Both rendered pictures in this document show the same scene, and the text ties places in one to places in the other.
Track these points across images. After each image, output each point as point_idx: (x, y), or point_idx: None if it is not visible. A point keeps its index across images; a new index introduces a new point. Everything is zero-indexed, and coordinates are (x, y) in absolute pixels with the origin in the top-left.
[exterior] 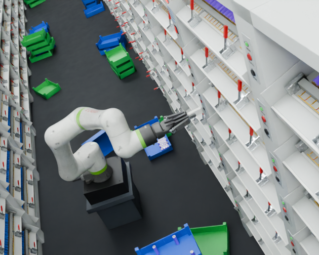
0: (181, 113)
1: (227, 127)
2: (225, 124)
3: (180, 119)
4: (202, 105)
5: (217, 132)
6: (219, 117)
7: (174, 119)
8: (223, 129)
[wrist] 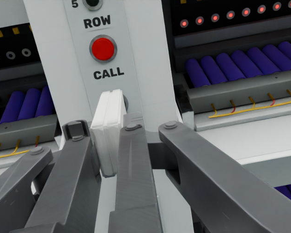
0: (41, 164)
1: (246, 124)
2: (227, 121)
3: (129, 163)
4: (101, 91)
5: (251, 162)
6: (189, 112)
7: (62, 216)
8: (247, 138)
